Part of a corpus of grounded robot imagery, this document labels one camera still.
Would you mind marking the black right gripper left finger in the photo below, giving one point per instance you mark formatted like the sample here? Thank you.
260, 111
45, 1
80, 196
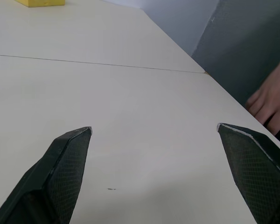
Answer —
60, 177

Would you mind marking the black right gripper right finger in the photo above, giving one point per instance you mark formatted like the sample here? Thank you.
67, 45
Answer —
254, 172

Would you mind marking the bystander bare hand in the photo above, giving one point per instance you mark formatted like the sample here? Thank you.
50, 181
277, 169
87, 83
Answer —
271, 98

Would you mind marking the yellow sponge block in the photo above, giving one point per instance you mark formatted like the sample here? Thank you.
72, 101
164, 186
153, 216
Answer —
40, 2

